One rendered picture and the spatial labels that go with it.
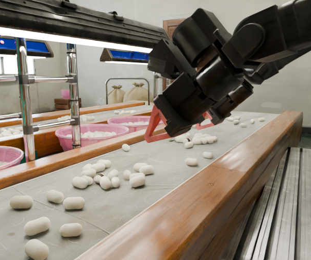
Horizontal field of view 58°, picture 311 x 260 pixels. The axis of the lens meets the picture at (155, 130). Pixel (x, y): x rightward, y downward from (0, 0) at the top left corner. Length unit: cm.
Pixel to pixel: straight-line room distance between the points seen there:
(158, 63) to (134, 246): 28
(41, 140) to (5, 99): 551
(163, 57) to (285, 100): 490
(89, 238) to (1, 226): 15
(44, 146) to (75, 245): 72
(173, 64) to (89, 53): 652
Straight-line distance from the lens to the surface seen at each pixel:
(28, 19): 52
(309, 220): 70
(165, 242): 38
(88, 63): 698
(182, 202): 48
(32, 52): 120
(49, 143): 112
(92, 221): 48
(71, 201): 52
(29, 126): 74
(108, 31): 66
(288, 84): 531
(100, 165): 69
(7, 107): 661
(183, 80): 44
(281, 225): 66
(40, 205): 56
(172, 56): 46
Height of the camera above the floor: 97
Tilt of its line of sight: 11 degrees down
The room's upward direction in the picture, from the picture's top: straight up
